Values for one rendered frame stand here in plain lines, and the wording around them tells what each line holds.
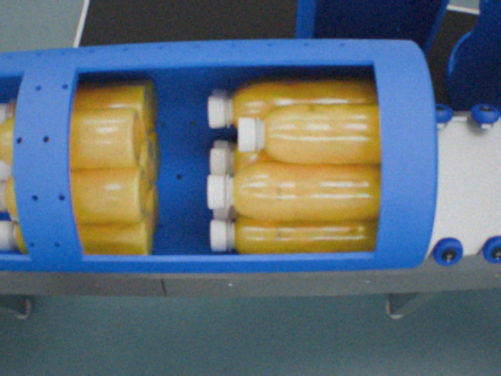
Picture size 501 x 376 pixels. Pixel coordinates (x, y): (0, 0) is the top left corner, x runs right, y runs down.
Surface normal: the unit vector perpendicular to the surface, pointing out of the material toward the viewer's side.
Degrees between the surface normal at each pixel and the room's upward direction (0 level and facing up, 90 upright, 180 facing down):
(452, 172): 0
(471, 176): 0
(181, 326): 0
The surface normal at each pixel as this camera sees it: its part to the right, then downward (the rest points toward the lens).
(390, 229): 0.00, 0.59
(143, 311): -0.01, -0.25
